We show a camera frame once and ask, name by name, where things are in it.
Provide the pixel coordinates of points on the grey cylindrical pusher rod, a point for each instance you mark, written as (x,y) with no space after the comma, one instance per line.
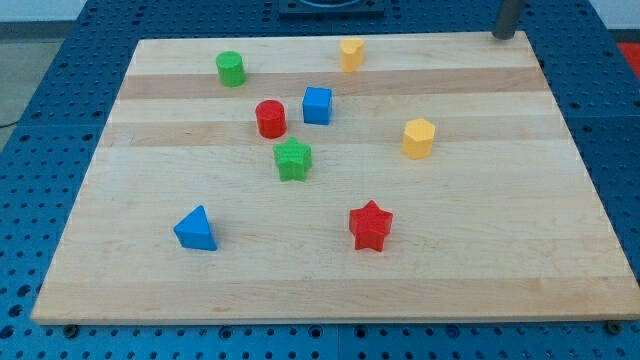
(507,19)

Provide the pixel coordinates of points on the red star block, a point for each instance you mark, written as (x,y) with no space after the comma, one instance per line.
(370,225)

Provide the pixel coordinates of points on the green star block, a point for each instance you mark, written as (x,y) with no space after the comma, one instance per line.
(293,159)

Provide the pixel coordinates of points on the yellow hexagon block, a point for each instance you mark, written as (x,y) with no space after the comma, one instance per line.
(418,137)

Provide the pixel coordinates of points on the yellow heart block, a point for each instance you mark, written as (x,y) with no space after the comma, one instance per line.
(351,53)

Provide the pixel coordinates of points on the wooden board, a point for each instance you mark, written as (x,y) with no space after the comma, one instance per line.
(500,223)

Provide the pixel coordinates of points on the blue cube block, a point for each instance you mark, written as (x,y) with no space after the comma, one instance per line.
(317,105)

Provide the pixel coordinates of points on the red cylinder block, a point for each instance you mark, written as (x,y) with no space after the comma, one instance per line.
(271,119)

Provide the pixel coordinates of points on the green cylinder block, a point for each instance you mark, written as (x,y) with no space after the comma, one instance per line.
(230,68)

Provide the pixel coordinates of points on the blue triangle block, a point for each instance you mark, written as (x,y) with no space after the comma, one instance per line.
(195,232)

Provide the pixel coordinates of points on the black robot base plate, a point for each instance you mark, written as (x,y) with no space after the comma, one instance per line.
(295,8)

